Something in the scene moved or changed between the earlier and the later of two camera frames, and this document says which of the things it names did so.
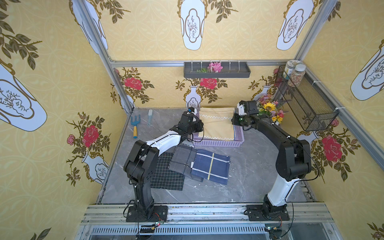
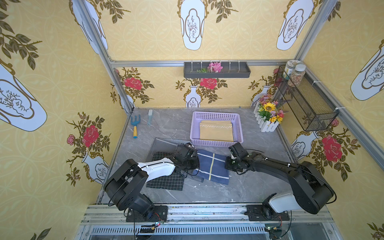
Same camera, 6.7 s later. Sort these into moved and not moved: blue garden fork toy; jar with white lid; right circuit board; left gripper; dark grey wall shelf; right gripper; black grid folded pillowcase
Moved: right gripper; left gripper
Not moved: jar with white lid; blue garden fork toy; black grid folded pillowcase; dark grey wall shelf; right circuit board
